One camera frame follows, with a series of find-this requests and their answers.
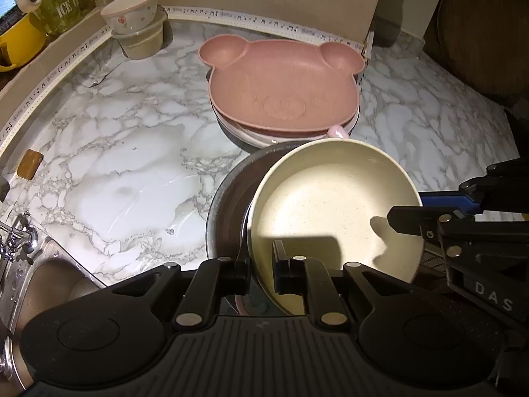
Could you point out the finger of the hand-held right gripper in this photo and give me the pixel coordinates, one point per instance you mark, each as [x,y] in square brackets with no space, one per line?
[413,218]
[450,202]

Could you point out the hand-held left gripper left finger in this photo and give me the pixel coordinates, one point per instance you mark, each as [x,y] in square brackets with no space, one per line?
[244,264]

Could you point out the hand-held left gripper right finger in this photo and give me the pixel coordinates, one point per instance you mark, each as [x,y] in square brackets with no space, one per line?
[281,273]

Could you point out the dark grey bowl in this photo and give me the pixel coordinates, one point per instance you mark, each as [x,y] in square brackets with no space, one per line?
[231,206]

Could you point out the cream bowl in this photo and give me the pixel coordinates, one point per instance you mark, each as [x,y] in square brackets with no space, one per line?
[330,198]

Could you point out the white plate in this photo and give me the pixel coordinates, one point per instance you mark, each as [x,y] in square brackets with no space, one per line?
[248,135]

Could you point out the pink bear-shaped plate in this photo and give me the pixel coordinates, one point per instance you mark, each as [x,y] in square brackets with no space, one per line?
[281,82]

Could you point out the round wooden board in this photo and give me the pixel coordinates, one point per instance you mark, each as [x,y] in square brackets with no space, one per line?
[483,29]

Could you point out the steel sink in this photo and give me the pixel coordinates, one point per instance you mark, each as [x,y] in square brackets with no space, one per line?
[49,273]

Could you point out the metal faucet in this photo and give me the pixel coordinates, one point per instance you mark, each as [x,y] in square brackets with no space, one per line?
[16,235]

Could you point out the brown sponge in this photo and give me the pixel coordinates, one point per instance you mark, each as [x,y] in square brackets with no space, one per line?
[29,164]

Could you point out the beige bowl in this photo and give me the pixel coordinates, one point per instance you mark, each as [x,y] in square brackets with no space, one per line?
[140,43]

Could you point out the white floral bowl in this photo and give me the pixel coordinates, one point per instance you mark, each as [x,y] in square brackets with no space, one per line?
[132,12]

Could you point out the yellow mug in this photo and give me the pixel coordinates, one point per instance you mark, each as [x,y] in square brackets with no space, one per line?
[20,37]

